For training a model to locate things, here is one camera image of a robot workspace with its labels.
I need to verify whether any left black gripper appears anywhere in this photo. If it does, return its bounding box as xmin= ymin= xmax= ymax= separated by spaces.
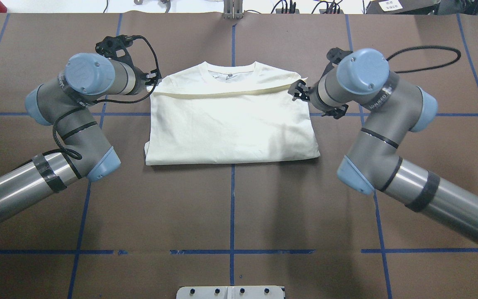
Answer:
xmin=138 ymin=69 xmax=158 ymax=93

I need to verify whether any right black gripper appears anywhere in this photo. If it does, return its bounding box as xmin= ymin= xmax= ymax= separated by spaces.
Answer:
xmin=287 ymin=81 xmax=349 ymax=120

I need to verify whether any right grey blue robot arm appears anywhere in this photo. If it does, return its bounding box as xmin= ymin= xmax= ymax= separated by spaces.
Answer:
xmin=288 ymin=48 xmax=478 ymax=244

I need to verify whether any cream long-sleeve cat shirt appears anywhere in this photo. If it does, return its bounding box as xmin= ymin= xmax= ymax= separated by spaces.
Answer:
xmin=144 ymin=62 xmax=320 ymax=165

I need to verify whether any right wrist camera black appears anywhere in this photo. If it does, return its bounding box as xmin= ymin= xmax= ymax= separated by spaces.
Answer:
xmin=326 ymin=47 xmax=353 ymax=70

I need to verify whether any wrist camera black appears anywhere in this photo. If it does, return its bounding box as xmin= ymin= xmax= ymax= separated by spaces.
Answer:
xmin=326 ymin=47 xmax=353 ymax=70
xmin=95 ymin=35 xmax=135 ymax=66

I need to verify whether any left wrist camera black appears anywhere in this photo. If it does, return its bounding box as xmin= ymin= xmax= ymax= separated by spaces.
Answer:
xmin=95 ymin=35 xmax=135 ymax=66

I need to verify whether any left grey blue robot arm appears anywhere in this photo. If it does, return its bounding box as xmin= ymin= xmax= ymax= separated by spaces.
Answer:
xmin=0 ymin=53 xmax=160 ymax=223

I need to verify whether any aluminium frame post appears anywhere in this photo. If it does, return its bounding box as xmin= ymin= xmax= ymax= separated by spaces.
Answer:
xmin=223 ymin=0 xmax=244 ymax=20

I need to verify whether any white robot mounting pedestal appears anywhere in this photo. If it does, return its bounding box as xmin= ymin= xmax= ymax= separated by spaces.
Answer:
xmin=176 ymin=285 xmax=286 ymax=299

